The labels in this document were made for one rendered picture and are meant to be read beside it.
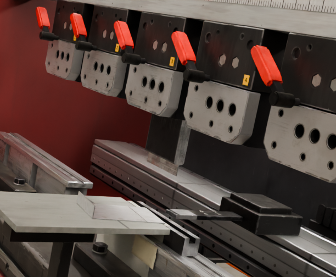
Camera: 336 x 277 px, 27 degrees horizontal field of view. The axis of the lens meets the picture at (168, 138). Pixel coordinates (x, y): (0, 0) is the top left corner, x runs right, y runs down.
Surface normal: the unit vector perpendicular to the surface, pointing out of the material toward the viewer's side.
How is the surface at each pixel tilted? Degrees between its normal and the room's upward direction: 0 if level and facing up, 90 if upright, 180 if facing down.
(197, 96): 90
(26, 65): 90
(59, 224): 0
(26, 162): 90
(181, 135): 90
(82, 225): 0
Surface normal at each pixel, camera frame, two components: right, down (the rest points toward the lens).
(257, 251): -0.84, -0.09
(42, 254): 0.19, -0.97
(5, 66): 0.50, 0.22
